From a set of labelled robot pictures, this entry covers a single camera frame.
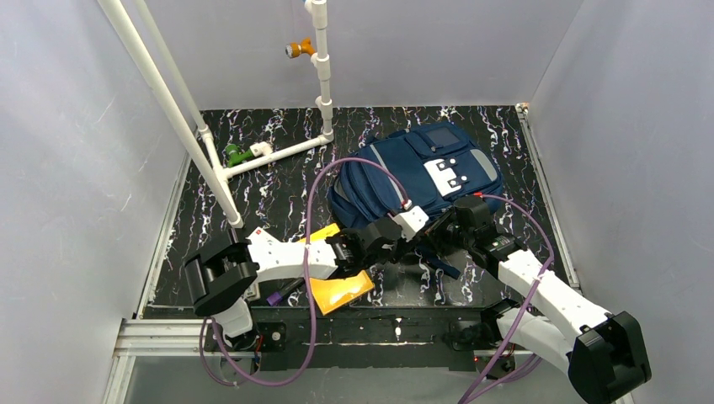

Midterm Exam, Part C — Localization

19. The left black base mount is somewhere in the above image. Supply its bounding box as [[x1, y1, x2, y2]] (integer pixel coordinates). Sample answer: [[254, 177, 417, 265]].
[[200, 317, 287, 353]]

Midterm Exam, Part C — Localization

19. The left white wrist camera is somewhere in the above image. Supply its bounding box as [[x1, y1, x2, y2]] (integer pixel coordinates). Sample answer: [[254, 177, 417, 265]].
[[391, 200, 429, 242]]

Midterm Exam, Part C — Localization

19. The white green card pack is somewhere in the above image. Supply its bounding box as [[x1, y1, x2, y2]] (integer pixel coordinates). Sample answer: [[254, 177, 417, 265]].
[[248, 227, 273, 242]]

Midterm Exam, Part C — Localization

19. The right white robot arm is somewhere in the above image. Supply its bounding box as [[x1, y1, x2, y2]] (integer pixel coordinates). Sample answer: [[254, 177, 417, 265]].
[[425, 195, 652, 403]]

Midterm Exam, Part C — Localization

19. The green pipe valve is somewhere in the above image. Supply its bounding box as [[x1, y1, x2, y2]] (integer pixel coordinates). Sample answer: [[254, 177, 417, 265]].
[[225, 144, 255, 167]]

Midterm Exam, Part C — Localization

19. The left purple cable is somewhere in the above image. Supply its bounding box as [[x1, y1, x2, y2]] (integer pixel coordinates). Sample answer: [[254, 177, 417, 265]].
[[198, 157, 414, 388]]

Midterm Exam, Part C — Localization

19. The white glue stick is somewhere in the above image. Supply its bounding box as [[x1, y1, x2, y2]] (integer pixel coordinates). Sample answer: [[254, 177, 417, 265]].
[[242, 282, 260, 302]]

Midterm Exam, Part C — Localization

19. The aluminium rail frame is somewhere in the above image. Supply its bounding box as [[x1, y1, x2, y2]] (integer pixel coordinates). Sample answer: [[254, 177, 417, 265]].
[[103, 103, 580, 403]]

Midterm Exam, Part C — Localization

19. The navy blue student backpack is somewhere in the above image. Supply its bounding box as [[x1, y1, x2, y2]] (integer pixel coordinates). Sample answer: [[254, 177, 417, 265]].
[[328, 122, 504, 279]]

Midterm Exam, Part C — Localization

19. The white PVC pipe frame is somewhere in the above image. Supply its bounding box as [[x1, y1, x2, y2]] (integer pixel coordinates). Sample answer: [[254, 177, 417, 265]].
[[97, 0, 336, 230]]

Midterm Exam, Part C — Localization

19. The purple cable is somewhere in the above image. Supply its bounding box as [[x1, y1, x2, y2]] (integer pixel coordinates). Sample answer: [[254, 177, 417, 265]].
[[457, 192, 556, 404], [198, 157, 414, 388]]

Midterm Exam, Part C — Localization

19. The purple black marker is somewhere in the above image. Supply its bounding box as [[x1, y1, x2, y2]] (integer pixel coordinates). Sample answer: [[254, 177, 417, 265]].
[[266, 278, 305, 306]]

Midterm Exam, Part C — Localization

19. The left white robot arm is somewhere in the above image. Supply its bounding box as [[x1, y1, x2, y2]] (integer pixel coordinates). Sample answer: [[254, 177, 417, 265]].
[[183, 210, 428, 338]]

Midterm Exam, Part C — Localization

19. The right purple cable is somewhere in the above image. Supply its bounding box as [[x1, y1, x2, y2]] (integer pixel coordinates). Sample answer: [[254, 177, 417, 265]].
[[457, 192, 556, 404]]

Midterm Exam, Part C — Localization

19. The yellow book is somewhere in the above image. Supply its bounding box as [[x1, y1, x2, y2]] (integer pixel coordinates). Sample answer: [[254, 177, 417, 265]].
[[298, 224, 374, 320]]

